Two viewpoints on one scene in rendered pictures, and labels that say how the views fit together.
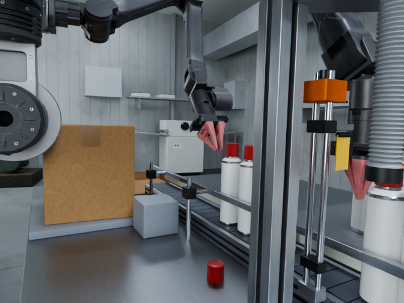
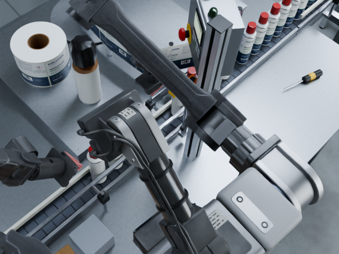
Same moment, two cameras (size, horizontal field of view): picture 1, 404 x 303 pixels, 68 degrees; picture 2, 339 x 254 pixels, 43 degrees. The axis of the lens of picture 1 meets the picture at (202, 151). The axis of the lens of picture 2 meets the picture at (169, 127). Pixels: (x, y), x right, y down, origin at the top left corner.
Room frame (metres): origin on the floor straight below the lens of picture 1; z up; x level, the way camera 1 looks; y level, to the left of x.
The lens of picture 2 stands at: (0.77, 0.56, 2.24)
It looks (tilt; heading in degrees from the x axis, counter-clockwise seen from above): 59 degrees down; 248
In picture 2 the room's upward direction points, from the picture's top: 6 degrees clockwise
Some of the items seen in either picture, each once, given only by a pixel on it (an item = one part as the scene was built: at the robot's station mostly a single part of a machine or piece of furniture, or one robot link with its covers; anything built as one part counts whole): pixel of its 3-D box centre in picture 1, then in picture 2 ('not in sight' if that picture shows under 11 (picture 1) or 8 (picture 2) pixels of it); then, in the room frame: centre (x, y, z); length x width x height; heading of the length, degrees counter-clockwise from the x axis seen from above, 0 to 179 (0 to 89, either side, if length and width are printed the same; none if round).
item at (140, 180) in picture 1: (145, 182); not in sight; (1.39, 0.27, 0.85); 0.30 x 0.26 x 0.04; 28
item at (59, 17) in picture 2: not in sight; (87, 17); (0.65, -0.82, 0.89); 0.31 x 0.31 x 0.01
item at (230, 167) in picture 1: (231, 183); (96, 164); (0.75, -0.08, 0.98); 0.05 x 0.05 x 0.20
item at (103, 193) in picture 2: (196, 207); (99, 198); (0.77, 0.01, 0.91); 0.07 x 0.03 x 0.17; 118
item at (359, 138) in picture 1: (365, 131); (152, 73); (0.51, -0.28, 1.12); 0.10 x 0.07 x 0.07; 28
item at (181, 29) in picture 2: not in sight; (183, 34); (0.44, -0.24, 1.32); 0.04 x 0.03 x 0.04; 83
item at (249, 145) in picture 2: not in sight; (246, 149); (0.45, 0.21, 1.45); 0.09 x 0.08 x 0.12; 24
